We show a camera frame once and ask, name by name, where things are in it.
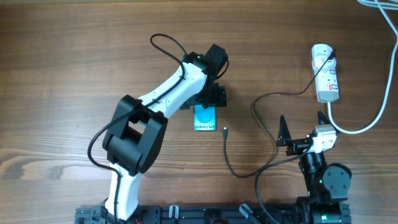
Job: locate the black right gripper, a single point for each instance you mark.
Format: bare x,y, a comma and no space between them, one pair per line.
284,137

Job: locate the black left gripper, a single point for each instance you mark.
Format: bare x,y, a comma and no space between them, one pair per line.
217,98

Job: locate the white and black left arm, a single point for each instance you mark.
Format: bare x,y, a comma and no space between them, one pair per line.
137,129

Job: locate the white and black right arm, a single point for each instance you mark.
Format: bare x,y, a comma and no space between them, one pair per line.
327,184

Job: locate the white charger plug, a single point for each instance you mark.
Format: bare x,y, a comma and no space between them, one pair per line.
323,62

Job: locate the white power strip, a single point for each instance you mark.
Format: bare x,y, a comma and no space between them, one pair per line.
326,81

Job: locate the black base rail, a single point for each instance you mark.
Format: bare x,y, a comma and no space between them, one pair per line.
281,213

